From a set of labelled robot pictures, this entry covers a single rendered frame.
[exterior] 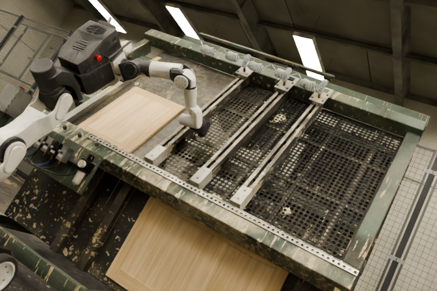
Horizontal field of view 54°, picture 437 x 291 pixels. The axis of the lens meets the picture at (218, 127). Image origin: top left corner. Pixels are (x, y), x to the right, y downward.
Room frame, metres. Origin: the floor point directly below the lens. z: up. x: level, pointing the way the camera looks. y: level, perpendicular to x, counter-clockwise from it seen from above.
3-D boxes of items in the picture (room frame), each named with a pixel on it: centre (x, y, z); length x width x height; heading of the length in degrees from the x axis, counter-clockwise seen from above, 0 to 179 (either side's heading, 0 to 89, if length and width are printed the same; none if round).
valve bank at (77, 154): (2.54, 0.74, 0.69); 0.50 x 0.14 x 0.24; 65
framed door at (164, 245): (2.42, -0.26, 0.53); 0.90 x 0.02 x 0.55; 65
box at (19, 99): (2.66, 1.16, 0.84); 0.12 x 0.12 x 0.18; 65
